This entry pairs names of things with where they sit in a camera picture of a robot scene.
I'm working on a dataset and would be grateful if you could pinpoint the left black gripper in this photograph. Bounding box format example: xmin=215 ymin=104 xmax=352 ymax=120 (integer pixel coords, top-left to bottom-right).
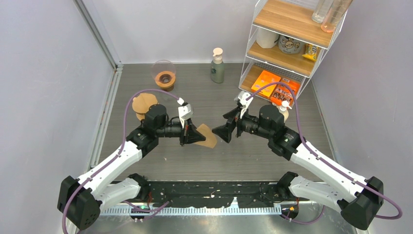
xmin=156 ymin=117 xmax=206 ymax=147

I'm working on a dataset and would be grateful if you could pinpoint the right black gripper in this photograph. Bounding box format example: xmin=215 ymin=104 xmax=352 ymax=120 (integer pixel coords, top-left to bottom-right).
xmin=212 ymin=105 xmax=273 ymax=144

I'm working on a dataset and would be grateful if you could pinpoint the pink glass dripper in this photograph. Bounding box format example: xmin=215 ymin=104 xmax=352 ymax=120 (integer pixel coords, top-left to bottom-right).
xmin=151 ymin=60 xmax=176 ymax=79

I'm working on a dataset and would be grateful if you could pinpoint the small wooden ring holder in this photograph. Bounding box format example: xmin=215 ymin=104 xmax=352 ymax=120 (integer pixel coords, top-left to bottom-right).
xmin=154 ymin=71 xmax=176 ymax=88

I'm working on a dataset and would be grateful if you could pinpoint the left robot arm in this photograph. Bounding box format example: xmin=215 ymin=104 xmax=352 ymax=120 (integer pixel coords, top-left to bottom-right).
xmin=57 ymin=103 xmax=216 ymax=234

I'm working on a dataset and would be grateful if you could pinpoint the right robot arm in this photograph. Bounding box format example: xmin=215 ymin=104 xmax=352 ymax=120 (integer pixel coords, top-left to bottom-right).
xmin=212 ymin=105 xmax=384 ymax=230

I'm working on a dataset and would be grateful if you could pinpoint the small glass with wood band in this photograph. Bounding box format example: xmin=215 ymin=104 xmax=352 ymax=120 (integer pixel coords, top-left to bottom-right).
xmin=161 ymin=85 xmax=174 ymax=92

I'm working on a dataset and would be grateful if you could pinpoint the green pump bottle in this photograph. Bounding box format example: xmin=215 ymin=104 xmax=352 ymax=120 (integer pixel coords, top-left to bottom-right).
xmin=210 ymin=47 xmax=225 ymax=83

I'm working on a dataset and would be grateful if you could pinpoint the cream pump bottle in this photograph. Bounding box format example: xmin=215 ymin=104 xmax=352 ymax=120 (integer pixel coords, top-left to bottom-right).
xmin=278 ymin=100 xmax=292 ymax=122

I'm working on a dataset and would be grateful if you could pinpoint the orange box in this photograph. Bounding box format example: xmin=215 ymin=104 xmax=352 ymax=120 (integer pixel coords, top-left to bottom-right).
xmin=251 ymin=70 xmax=281 ymax=98

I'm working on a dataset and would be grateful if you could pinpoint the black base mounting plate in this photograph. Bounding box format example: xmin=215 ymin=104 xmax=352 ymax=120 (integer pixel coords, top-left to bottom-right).
xmin=117 ymin=180 xmax=310 ymax=209

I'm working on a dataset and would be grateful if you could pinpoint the orange snack packet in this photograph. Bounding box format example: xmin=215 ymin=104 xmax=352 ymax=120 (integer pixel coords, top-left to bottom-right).
xmin=270 ymin=78 xmax=300 ymax=106

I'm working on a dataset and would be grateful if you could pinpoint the white paper roll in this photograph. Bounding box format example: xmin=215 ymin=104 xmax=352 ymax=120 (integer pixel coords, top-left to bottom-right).
xmin=256 ymin=28 xmax=280 ymax=49

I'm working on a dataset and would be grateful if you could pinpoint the cartoon printed tin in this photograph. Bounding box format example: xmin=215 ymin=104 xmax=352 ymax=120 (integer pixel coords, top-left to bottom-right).
xmin=278 ymin=35 xmax=305 ymax=54

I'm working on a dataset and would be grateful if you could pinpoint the yellow snack bag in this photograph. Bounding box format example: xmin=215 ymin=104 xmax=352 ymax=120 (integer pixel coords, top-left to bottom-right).
xmin=302 ymin=43 xmax=321 ymax=62

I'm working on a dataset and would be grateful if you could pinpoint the clear glass bottle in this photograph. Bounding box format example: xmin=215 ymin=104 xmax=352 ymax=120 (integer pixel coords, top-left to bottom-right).
xmin=311 ymin=0 xmax=334 ymax=23

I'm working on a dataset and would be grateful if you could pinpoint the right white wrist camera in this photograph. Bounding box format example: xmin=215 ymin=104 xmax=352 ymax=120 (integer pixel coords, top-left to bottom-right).
xmin=237 ymin=91 xmax=253 ymax=119

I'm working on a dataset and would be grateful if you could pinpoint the white wire wooden shelf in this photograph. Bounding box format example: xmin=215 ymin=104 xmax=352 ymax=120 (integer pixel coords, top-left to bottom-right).
xmin=239 ymin=0 xmax=346 ymax=97

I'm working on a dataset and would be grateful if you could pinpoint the aluminium frame rail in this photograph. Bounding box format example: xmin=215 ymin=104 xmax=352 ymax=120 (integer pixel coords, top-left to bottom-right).
xmin=74 ymin=0 xmax=123 ymax=171

